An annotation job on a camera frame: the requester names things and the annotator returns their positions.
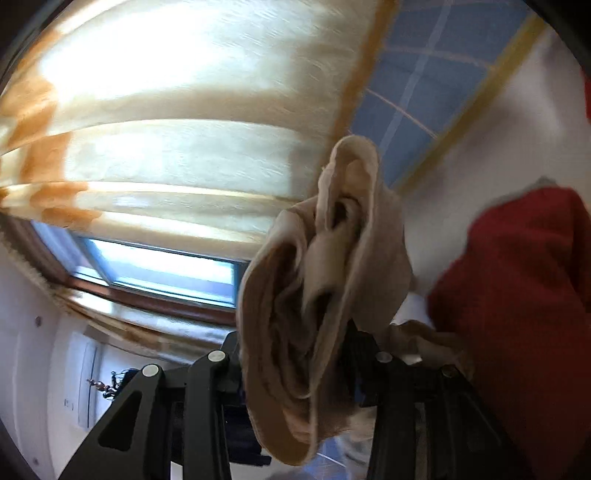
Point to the bright red underwear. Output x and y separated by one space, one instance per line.
508 300

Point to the brown framed window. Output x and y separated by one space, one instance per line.
161 272

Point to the beige stocking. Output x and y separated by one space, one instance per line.
295 286

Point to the blue checked tablecloth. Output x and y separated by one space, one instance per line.
415 92

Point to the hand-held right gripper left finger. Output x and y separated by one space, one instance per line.
207 392

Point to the beige patterned window curtain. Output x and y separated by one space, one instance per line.
184 92

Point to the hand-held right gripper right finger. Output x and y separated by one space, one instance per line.
392 394

